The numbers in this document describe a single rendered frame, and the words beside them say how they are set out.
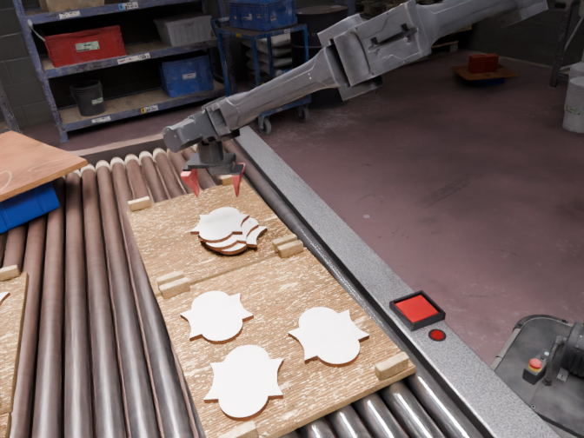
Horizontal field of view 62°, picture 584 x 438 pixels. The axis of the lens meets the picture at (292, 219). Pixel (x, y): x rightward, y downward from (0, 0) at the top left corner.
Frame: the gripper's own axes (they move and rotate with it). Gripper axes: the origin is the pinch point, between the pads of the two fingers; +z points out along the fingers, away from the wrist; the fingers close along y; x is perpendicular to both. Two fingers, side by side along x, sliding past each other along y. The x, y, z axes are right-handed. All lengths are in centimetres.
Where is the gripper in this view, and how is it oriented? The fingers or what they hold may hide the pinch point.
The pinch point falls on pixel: (216, 193)
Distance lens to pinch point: 118.1
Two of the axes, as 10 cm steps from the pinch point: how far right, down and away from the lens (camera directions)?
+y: 9.9, 0.1, -1.2
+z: 0.6, 8.5, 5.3
